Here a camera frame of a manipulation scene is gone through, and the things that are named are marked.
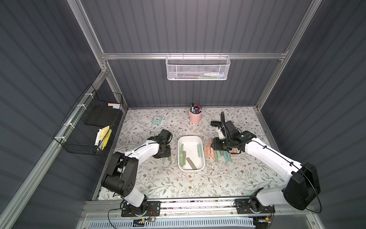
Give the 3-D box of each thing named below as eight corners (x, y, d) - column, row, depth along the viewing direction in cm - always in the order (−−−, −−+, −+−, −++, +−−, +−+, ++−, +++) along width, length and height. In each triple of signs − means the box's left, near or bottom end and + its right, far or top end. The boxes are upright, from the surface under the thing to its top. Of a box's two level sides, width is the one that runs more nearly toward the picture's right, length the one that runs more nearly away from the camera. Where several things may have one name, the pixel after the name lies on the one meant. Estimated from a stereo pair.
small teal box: (152, 124, 112) (152, 122, 110) (154, 118, 116) (153, 116, 114) (161, 124, 112) (160, 122, 110) (162, 118, 116) (161, 116, 114)
